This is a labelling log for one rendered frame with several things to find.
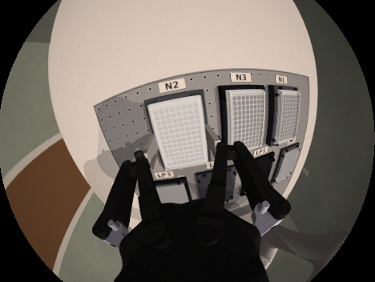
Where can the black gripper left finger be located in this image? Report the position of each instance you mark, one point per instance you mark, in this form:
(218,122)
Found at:
(112,225)

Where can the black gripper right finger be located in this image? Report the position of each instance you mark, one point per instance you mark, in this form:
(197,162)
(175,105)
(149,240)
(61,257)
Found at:
(268,206)

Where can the grey push-button control panel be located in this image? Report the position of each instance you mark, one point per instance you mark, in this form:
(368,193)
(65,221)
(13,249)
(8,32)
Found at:
(244,213)

